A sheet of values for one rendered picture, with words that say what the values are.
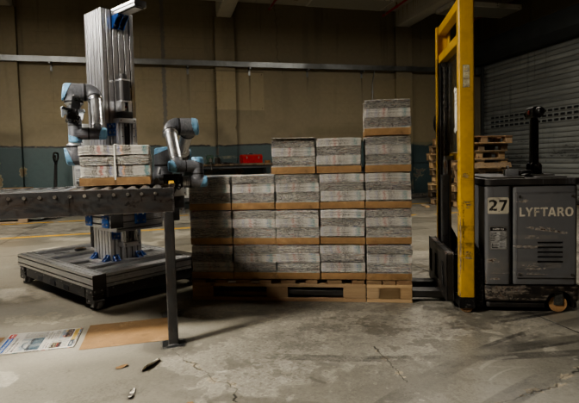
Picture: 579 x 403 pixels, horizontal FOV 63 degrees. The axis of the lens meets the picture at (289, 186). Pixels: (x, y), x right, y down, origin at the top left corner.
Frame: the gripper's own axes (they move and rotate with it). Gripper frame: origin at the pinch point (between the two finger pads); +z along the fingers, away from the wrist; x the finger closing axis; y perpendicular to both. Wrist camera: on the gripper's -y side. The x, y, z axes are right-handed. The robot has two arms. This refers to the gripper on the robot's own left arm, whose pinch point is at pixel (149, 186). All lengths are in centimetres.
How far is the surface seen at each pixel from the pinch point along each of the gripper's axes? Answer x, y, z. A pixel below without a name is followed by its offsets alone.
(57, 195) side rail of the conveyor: 63, 0, 39
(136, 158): 24.8, 17.4, 5.5
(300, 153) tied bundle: 11, 18, -94
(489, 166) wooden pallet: -438, -4, -579
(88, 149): 24.9, 22.6, 30.5
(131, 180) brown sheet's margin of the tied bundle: 24.8, 4.9, 8.7
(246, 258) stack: -3, -50, -60
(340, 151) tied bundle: 21, 19, -118
